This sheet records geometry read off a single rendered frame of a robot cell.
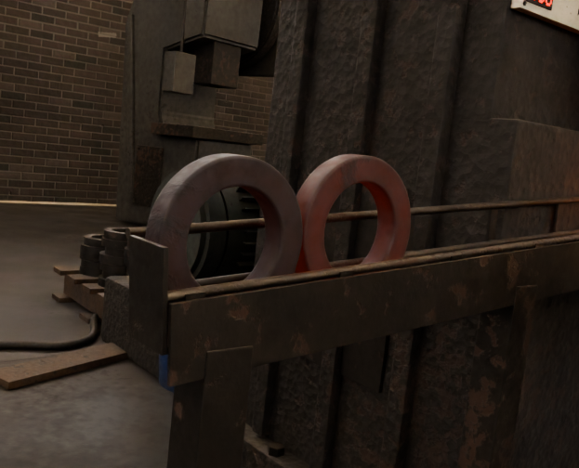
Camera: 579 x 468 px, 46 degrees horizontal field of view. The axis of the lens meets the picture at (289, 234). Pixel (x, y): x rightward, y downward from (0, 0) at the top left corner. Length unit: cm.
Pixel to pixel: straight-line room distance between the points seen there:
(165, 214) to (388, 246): 33
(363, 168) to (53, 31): 639
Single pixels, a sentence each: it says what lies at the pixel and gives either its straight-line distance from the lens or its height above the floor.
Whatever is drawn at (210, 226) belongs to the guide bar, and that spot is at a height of 68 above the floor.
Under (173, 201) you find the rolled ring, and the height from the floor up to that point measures 71.
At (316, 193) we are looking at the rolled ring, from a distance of 78.
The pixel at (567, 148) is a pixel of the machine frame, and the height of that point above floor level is 84.
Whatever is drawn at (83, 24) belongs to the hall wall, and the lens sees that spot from 723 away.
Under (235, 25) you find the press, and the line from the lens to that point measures 562.
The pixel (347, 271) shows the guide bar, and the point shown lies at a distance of 81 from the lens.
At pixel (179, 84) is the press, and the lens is 528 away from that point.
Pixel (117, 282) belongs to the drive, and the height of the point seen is 24.
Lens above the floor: 78
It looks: 7 degrees down
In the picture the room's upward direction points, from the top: 6 degrees clockwise
